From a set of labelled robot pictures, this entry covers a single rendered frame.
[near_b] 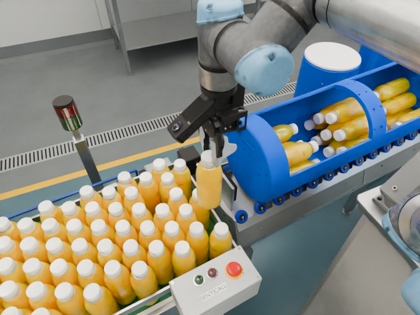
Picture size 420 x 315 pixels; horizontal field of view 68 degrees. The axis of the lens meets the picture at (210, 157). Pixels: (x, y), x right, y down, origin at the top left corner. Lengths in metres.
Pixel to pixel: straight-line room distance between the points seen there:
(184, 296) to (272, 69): 0.55
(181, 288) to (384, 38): 0.64
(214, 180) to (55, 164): 2.11
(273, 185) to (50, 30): 3.63
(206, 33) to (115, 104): 2.67
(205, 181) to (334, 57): 1.17
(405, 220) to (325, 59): 1.21
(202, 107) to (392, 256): 0.63
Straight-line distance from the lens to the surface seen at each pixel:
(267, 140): 0.90
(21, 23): 4.20
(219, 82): 0.57
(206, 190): 0.78
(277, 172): 0.91
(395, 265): 0.98
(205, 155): 0.73
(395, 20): 0.38
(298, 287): 2.03
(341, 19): 0.42
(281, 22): 0.46
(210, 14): 0.52
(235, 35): 0.49
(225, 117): 0.63
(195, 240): 0.90
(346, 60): 1.75
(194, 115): 0.61
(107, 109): 3.13
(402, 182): 0.91
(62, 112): 1.06
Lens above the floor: 1.84
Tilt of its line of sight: 47 degrees down
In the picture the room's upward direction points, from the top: straight up
